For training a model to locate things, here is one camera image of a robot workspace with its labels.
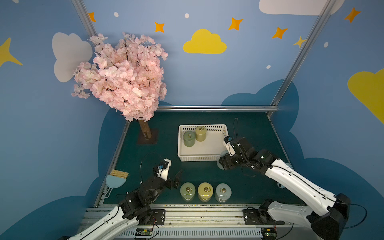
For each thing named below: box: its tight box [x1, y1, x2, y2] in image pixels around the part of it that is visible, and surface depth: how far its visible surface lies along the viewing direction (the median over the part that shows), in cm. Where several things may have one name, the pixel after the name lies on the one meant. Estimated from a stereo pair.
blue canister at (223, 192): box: [215, 183, 232, 204], surface depth 77 cm
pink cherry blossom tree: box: [71, 32, 168, 139], surface depth 66 cm
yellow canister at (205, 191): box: [197, 182, 214, 203], surface depth 77 cm
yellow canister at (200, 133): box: [195, 125, 207, 142], surface depth 103 cm
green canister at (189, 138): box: [183, 131, 196, 147], surface depth 100 cm
